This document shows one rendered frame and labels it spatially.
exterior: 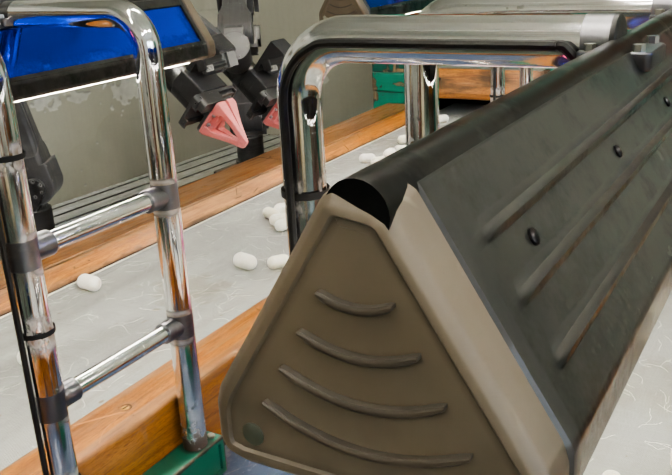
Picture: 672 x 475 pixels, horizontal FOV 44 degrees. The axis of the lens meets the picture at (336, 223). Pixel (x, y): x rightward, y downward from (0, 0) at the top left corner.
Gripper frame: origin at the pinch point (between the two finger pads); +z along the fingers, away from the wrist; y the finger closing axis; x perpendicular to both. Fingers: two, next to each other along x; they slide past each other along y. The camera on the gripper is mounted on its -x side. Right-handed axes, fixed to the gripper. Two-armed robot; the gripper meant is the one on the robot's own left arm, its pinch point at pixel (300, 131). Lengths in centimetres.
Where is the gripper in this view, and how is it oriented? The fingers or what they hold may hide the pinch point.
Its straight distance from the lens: 160.0
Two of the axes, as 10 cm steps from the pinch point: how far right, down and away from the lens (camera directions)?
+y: 5.1, -3.0, 8.0
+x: -5.2, 6.3, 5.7
